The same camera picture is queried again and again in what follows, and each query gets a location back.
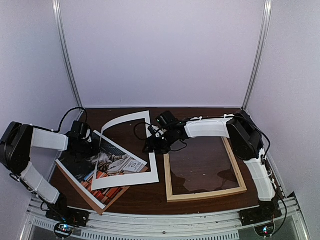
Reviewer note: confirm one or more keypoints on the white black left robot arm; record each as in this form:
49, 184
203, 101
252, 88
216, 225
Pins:
15, 149

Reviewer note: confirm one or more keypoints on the left round circuit board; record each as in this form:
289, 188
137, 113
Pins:
63, 230

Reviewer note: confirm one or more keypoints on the left aluminium corner post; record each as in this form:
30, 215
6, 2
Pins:
56, 4

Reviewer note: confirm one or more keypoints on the right round circuit board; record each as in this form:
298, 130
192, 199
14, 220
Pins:
264, 230

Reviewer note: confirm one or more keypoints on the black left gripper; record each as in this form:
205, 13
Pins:
95, 151

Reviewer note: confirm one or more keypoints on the aluminium front rail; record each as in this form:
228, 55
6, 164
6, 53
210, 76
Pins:
224, 225

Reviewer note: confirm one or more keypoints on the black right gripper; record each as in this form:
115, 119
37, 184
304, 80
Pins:
154, 145

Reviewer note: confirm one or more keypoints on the round circuit board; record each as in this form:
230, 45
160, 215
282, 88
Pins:
63, 230
264, 230

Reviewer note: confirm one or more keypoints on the aluminium corner post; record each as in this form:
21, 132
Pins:
263, 36
56, 4

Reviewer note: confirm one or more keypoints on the right aluminium corner post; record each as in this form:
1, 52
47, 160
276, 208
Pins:
263, 36

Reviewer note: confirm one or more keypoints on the clear acrylic sheet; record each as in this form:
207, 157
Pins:
203, 166

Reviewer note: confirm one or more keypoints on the white mat board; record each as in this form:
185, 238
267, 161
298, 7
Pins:
127, 179

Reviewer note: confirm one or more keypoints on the light wooden picture frame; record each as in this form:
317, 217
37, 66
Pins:
171, 198

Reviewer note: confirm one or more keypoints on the brown backing board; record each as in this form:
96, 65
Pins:
98, 200

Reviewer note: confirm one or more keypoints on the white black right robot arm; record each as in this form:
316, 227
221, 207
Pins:
245, 137

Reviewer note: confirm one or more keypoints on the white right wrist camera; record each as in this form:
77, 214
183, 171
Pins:
155, 131

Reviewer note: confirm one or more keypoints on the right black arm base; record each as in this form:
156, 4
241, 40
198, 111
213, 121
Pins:
266, 211

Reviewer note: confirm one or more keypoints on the books photo print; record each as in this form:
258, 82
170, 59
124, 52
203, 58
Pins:
110, 161

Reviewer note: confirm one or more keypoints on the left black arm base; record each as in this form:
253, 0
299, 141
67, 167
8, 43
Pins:
60, 212

